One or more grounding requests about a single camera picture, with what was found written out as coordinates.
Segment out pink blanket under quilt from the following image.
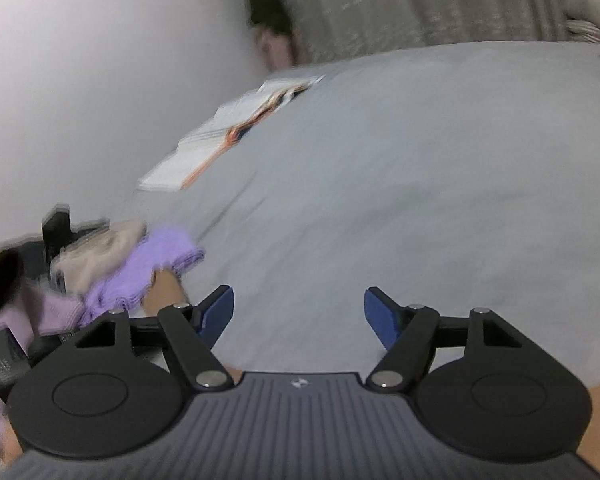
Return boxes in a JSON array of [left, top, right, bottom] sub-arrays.
[[566, 20, 600, 44]]

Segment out grey bed sheet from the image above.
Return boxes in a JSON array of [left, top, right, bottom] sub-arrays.
[[126, 44, 600, 384]]

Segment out person's left hand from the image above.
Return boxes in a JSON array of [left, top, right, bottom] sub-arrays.
[[140, 269, 188, 316]]

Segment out open book with orange spine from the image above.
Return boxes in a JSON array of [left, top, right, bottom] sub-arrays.
[[136, 75, 323, 192]]

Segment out grey star-patterned curtain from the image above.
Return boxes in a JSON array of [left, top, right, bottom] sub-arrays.
[[283, 0, 568, 63]]

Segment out dark green hanging garment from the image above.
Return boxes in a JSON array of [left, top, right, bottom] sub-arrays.
[[247, 0, 292, 36]]

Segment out pink hanging garment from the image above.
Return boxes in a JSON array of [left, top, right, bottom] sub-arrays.
[[252, 25, 304, 72]]

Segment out purple garment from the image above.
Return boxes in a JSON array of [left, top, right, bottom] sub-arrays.
[[78, 226, 204, 327]]

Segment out beige folded garment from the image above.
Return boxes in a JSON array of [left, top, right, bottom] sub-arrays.
[[50, 220, 147, 296]]

